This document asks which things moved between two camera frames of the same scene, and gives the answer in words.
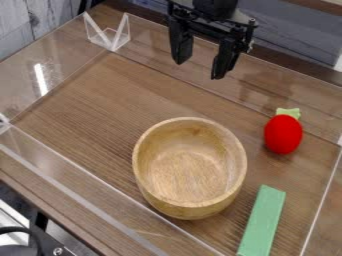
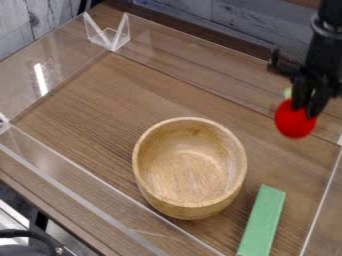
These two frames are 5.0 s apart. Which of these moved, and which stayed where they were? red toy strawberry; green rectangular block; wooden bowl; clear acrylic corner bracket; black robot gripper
Moved: red toy strawberry; black robot gripper
Stayed: green rectangular block; wooden bowl; clear acrylic corner bracket
